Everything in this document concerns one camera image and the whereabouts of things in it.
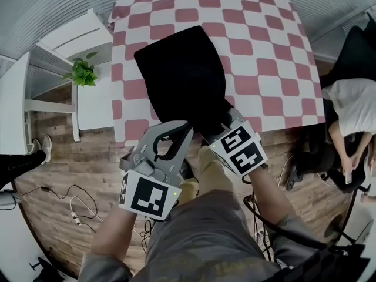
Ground black cable with adapter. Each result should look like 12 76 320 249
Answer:
22 184 99 234

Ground small green potted plant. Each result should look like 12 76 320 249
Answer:
63 51 99 88

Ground person's grey shirt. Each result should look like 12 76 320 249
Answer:
78 189 327 282

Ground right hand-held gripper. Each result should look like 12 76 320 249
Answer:
209 108 268 178

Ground small black stand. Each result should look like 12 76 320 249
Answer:
29 257 61 282

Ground black chest pack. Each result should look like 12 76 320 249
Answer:
258 244 371 282

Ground thick black cable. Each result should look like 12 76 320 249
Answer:
243 195 327 249

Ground white power strip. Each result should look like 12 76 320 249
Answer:
69 195 103 226

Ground white desk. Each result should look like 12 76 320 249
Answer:
0 51 80 155

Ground white chair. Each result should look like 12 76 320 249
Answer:
36 9 115 132

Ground grey device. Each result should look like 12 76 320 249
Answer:
0 189 23 208

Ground red white checkered tablecloth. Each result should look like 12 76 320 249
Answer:
107 0 327 149

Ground person's right forearm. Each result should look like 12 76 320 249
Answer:
248 164 294 226

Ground black cloth bag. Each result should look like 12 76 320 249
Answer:
133 25 236 140

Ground person's left black shoe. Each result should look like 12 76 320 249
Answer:
179 159 194 182

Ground person's khaki trousers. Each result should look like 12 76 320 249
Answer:
176 145 236 205

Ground black round stand base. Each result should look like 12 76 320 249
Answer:
324 213 358 245

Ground black office chair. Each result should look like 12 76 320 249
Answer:
320 13 376 88

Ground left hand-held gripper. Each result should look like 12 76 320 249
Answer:
118 120 194 220

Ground person's left forearm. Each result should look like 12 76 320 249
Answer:
90 206 140 260

